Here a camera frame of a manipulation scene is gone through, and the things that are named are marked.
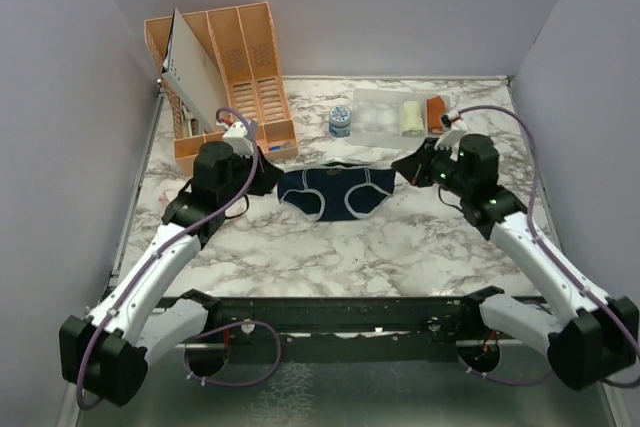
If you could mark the white perforated board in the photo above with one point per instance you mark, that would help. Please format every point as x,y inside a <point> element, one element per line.
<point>192,75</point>

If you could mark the rolled cream cloth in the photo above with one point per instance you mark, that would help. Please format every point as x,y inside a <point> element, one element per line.
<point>412,124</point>

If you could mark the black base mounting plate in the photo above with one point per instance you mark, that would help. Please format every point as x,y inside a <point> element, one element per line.
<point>335,330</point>

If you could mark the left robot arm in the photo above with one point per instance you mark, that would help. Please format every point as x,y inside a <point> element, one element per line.
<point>145,267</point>

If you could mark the orange desk file organizer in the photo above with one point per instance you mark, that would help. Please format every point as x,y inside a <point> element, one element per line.
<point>241,42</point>

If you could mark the small blue white jar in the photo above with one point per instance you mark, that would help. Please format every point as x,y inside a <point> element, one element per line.
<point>339,121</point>

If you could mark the aluminium rail frame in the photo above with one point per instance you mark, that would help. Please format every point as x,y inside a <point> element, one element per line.
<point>500,382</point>

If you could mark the rolled orange cloth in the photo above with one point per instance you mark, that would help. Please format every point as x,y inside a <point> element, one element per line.
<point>436,107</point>

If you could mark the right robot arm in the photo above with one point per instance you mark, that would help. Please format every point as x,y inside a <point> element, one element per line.
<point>587,335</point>

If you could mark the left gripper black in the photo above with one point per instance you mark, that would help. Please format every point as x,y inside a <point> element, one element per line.
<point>268,176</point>

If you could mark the clear plastic tray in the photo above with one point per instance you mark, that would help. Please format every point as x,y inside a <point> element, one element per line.
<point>376,118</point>

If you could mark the navy blue underwear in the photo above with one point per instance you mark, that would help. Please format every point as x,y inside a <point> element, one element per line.
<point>337,191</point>

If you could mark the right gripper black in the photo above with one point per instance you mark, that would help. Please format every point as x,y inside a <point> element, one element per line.
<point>415,166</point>

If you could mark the white pink underwear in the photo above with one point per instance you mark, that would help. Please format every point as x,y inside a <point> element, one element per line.
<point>164,198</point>

